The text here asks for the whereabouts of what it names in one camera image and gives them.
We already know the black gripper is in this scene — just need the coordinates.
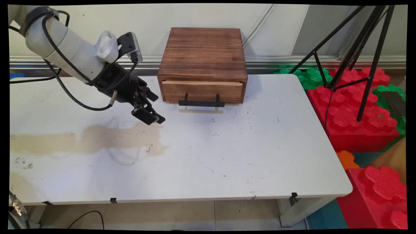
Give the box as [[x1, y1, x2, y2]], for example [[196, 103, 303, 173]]
[[94, 63, 166, 126]]

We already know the wooden drawer with black handle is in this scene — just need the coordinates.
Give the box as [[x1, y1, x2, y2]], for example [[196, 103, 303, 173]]
[[162, 80, 244, 108]]

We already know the dark wooden drawer cabinet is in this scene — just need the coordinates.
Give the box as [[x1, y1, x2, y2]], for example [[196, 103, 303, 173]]
[[157, 27, 248, 104]]

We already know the green foam block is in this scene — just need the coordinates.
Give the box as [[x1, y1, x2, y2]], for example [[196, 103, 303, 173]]
[[372, 84, 407, 136], [273, 67, 334, 90]]

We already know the white table leg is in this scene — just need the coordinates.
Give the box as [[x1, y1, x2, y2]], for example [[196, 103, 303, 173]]
[[277, 196, 337, 228]]

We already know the large red foam block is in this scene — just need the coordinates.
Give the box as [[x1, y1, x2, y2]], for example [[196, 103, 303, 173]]
[[306, 67, 401, 153]]

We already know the orange foam piece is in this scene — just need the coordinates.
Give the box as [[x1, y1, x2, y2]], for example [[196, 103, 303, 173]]
[[336, 150, 360, 170]]

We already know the black tripod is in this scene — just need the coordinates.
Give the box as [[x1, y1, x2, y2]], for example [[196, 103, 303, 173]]
[[289, 5, 396, 122]]

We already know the teal foam mat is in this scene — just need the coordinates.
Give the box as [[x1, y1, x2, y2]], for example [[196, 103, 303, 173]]
[[307, 198, 349, 230]]

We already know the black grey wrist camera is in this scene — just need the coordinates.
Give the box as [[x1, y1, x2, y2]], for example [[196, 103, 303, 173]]
[[117, 32, 143, 64]]

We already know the white ribbed camera mount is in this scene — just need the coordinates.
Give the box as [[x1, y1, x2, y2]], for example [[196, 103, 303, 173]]
[[95, 30, 119, 63]]

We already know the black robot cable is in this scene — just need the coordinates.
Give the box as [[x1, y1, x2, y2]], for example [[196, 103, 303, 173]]
[[9, 9, 138, 111]]

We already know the thin black floor cable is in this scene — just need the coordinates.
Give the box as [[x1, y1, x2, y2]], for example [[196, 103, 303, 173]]
[[67, 210, 105, 230]]

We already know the aluminium wall rail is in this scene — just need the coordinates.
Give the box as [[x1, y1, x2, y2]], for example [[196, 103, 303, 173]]
[[9, 55, 407, 71]]

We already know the metal cable connector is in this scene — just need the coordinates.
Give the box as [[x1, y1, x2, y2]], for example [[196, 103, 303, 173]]
[[9, 191, 28, 217]]

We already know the thin black tripod cable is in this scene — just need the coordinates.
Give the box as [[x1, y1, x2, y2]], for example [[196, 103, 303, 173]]
[[324, 89, 333, 131]]

